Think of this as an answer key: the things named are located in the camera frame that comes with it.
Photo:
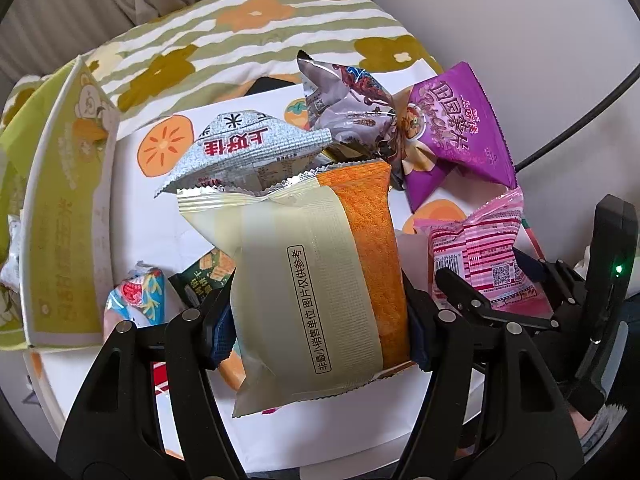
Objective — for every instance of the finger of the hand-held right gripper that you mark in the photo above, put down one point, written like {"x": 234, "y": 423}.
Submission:
{"x": 567, "y": 290}
{"x": 470, "y": 305}

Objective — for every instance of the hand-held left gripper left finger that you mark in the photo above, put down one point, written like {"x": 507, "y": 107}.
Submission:
{"x": 220, "y": 332}

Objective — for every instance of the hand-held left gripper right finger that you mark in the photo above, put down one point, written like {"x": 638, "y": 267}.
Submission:
{"x": 418, "y": 340}

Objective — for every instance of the pink snack packet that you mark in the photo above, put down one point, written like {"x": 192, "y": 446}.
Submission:
{"x": 480, "y": 250}

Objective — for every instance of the dark green cracker packet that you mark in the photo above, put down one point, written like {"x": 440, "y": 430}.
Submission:
{"x": 200, "y": 275}

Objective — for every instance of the cream and orange snack packet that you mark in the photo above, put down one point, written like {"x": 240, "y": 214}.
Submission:
{"x": 300, "y": 285}

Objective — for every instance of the purple chip packet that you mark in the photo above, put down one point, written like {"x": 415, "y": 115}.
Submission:
{"x": 460, "y": 130}

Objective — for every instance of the yellow-green cardboard box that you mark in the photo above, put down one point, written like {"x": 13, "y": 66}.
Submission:
{"x": 65, "y": 220}

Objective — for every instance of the blue and red snack packet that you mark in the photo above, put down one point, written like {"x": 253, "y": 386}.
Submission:
{"x": 137, "y": 292}

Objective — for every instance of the white persimmon print cloth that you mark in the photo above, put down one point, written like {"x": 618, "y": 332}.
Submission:
{"x": 150, "y": 220}

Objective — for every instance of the small silver snack packet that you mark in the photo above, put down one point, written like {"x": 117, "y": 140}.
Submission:
{"x": 10, "y": 260}

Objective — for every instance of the grey printed snack packet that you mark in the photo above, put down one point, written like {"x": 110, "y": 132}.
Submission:
{"x": 350, "y": 105}

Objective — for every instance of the green striped flower blanket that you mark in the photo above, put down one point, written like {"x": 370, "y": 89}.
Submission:
{"x": 250, "y": 35}

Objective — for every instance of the grey curtain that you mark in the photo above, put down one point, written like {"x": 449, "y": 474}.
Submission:
{"x": 75, "y": 0}

